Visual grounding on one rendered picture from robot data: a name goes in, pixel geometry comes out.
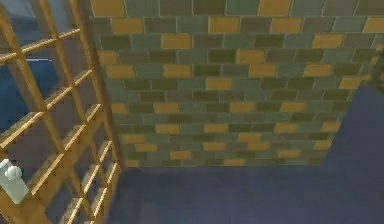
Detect wooden shelf unit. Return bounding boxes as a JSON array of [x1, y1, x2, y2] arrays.
[[0, 0, 127, 224]]

